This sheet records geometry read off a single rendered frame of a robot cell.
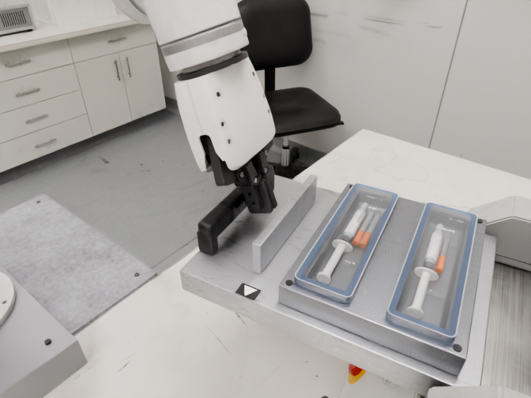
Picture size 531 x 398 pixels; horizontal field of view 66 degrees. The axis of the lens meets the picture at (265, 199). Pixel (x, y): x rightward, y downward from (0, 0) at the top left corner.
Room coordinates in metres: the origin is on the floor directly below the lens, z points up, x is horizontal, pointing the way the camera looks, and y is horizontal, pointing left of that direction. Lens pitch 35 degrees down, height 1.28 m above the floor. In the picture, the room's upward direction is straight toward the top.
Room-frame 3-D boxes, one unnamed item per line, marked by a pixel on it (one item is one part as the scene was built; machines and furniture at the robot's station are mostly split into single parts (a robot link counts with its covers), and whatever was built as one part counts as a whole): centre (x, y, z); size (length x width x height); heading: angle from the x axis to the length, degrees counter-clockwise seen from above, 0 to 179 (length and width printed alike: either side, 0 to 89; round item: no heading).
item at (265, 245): (0.34, -0.09, 0.97); 0.30 x 0.22 x 0.08; 62
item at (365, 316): (0.32, -0.13, 0.98); 0.20 x 0.17 x 0.03; 152
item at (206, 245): (0.40, 0.03, 0.99); 0.15 x 0.02 x 0.04; 152
